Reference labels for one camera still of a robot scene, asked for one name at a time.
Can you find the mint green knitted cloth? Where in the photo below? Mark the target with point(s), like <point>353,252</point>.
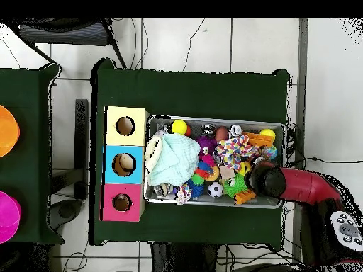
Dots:
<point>175,158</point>

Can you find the cream knitted cloth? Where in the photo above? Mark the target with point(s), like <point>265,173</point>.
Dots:
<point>153,151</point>

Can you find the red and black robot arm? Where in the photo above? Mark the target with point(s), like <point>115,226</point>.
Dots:
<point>306,185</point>

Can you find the wooden box with three holes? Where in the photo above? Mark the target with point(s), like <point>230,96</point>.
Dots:
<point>124,138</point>

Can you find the yellow smooth ball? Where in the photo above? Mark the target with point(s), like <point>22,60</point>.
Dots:
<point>179,126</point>

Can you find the purple spiky ball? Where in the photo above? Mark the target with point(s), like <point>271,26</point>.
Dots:
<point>205,143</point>

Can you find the brown toy football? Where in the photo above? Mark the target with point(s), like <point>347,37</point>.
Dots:
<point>221,133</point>

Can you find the small soccer ball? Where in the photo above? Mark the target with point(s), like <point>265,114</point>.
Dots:
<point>215,189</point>

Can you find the polka dot cloth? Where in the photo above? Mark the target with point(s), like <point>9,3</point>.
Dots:
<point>234,151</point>

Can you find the dark green table cloth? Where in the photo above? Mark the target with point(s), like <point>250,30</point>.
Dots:
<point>184,93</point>

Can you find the short orange plastic block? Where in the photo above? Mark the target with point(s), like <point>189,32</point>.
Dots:
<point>245,196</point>

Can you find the long orange plastic block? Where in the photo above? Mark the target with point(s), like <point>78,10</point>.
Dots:
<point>259,139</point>

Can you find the dark grey floor object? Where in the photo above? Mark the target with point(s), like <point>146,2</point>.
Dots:
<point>66,211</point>

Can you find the side table green cloth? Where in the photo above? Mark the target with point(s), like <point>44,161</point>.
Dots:
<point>28,170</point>

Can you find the black striped chair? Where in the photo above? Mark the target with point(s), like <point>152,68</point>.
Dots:
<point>62,34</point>

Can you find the orange plastic bowl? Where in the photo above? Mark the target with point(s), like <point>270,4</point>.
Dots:
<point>7,130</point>

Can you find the magenta plastic bowl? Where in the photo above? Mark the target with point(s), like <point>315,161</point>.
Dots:
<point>8,215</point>

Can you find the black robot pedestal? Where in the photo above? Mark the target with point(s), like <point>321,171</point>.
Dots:
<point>184,260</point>

